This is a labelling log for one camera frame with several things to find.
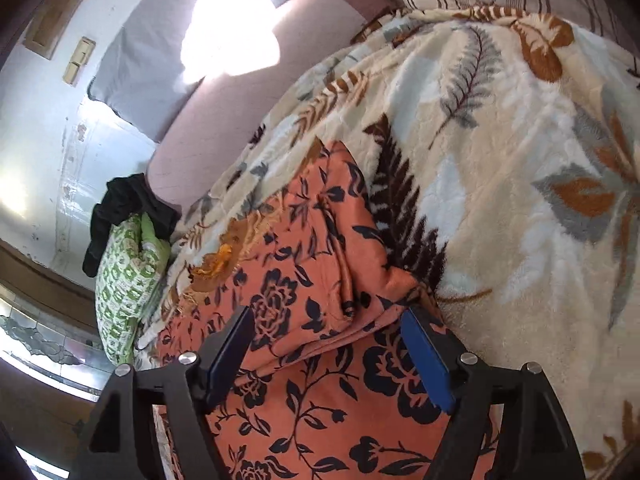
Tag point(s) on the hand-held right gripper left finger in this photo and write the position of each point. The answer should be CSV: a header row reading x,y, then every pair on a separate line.
x,y
231,356

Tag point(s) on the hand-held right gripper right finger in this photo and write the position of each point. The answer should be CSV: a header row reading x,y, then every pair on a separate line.
x,y
426,356

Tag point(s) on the orange floral garment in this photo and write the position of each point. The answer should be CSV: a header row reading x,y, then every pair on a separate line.
x,y
300,260

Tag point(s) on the green patterned pillow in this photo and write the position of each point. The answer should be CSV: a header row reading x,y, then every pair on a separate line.
x,y
122,285

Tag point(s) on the black cloth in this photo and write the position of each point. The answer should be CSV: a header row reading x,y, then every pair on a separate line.
x,y
127,205

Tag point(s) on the frosted patterned window glass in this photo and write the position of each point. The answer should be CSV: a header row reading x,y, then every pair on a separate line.
x,y
45,340

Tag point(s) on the leaf print fleece blanket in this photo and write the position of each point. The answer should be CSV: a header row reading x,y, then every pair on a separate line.
x,y
500,160

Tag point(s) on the pink bed sheet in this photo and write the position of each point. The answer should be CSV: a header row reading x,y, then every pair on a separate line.
x,y
240,110

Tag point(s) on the lavender pillow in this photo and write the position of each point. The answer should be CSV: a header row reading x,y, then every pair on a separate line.
x,y
140,60

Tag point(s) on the wooden window frame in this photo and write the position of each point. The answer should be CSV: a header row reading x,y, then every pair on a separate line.
x,y
35,270

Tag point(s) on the cream wall switch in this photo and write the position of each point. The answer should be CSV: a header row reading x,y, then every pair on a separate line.
x,y
79,60

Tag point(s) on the recessed wall frame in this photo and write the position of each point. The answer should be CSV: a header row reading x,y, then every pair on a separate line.
x,y
57,15

